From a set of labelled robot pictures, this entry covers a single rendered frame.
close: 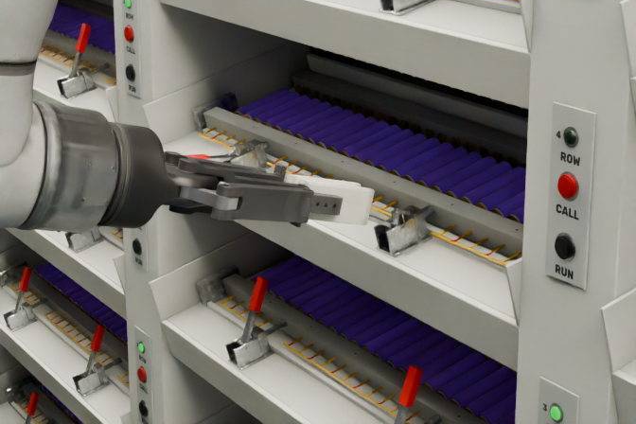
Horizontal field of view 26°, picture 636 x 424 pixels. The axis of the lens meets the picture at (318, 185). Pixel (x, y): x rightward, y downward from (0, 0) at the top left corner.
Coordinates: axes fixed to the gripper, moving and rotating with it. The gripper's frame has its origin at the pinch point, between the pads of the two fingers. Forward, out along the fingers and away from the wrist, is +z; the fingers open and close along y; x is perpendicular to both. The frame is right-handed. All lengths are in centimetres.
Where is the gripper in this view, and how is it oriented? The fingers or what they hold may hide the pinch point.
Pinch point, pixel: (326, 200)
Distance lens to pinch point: 110.2
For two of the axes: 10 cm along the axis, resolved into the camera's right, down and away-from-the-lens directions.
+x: 2.2, -9.7, -1.4
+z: 8.2, 1.0, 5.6
